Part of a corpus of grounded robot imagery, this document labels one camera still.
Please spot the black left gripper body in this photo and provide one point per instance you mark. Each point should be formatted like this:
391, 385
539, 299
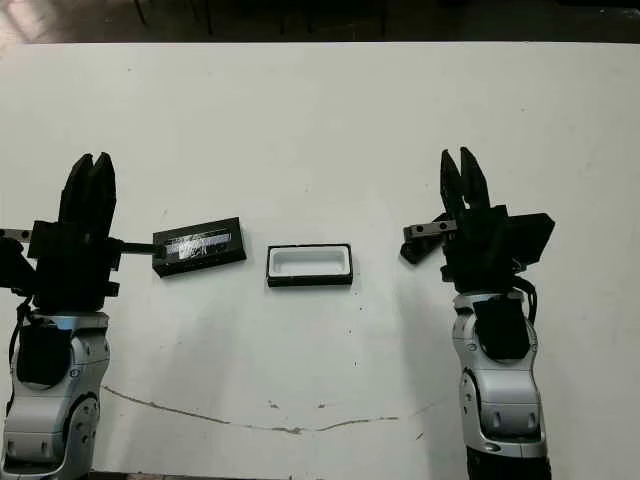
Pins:
70, 275

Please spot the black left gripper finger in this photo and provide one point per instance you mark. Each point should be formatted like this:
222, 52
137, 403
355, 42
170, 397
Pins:
77, 200
106, 200

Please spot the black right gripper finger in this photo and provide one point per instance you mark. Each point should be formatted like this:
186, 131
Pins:
452, 190
475, 187

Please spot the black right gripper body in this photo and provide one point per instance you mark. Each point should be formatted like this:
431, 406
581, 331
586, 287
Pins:
480, 250

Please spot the black glossy box lid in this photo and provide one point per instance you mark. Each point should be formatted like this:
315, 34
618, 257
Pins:
200, 247

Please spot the black box with white insert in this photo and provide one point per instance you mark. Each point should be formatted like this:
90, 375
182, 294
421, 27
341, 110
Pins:
310, 260

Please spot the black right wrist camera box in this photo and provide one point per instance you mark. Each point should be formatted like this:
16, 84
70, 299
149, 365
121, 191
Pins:
532, 237

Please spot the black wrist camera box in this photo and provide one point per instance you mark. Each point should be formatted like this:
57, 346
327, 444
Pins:
15, 270
532, 237

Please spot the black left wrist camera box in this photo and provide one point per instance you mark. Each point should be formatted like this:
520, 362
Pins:
15, 270

